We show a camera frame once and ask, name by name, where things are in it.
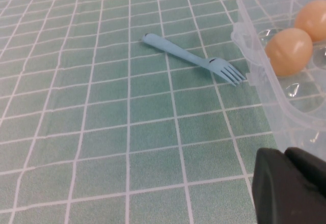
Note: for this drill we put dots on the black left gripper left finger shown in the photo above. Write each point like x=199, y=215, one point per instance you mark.
x=280, y=196

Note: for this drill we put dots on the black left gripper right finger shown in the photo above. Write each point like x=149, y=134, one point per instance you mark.
x=310, y=168

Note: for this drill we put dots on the clear plastic egg box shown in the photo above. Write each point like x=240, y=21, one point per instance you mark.
x=287, y=112

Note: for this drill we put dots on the orange plastic egg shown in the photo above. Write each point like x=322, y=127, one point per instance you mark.
x=312, y=20
x=289, y=52

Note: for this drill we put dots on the blue plastic fork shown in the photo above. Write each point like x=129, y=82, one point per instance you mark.
x=178, y=51

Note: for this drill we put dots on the green checked tablecloth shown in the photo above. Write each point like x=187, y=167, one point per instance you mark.
x=114, y=132

